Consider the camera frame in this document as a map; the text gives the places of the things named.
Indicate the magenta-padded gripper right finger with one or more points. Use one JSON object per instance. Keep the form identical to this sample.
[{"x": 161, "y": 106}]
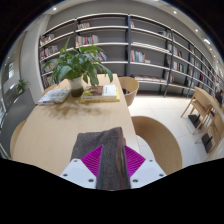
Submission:
[{"x": 135, "y": 161}]

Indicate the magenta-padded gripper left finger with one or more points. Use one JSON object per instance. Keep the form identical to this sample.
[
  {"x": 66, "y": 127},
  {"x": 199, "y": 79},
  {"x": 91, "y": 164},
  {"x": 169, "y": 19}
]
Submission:
[{"x": 91, "y": 163}]

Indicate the zigzag striped grey towel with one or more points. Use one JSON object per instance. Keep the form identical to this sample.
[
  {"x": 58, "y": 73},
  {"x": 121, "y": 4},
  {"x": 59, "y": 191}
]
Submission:
[{"x": 108, "y": 150}]

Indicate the yellow book stack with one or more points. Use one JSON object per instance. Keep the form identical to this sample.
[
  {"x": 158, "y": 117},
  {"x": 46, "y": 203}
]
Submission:
[{"x": 100, "y": 93}]

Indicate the white magazine stack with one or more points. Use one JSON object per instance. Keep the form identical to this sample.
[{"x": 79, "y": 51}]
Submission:
[{"x": 54, "y": 96}]

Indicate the group of slatted wooden chairs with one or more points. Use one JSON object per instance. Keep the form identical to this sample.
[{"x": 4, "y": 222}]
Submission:
[{"x": 203, "y": 103}]

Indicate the green potted plant white pot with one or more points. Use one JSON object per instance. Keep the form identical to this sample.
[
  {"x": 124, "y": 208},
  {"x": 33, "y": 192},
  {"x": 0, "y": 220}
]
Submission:
[{"x": 75, "y": 66}]

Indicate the small background potted plant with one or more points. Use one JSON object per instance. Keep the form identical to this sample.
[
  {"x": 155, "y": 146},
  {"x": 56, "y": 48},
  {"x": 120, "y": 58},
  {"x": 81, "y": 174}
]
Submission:
[{"x": 22, "y": 86}]

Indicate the grey bookshelf unit with books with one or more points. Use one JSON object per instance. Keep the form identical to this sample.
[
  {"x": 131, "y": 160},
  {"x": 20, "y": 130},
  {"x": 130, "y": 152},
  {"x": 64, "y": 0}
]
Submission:
[{"x": 150, "y": 50}]

